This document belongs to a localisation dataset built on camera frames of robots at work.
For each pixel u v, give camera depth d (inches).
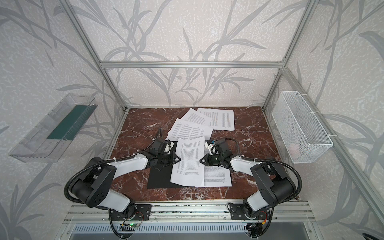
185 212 29.7
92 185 17.3
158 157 28.3
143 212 29.0
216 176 34.1
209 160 30.8
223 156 28.0
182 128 42.6
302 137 24.2
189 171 34.3
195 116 45.7
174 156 33.3
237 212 28.7
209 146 32.9
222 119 45.1
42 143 24.7
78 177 16.7
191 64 37.6
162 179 32.0
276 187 17.6
